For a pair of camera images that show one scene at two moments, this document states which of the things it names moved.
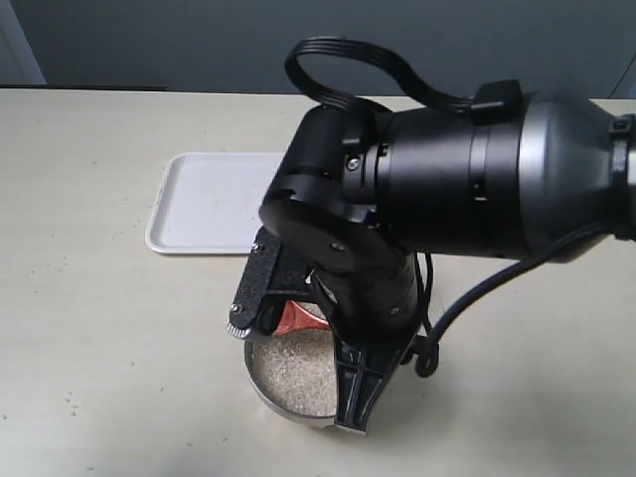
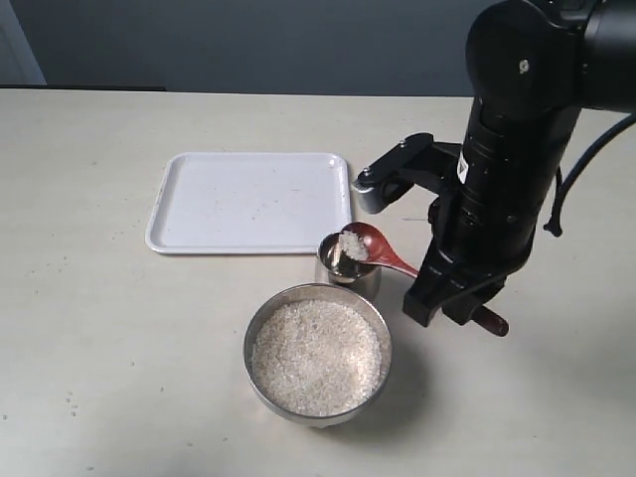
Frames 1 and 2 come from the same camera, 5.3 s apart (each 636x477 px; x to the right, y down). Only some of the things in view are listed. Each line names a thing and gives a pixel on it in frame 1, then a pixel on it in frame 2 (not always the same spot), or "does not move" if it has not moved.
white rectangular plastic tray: x=209 y=203 does not move
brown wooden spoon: x=295 y=317 to x=380 y=253
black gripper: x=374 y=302 to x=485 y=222
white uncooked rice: x=298 y=370 does not move
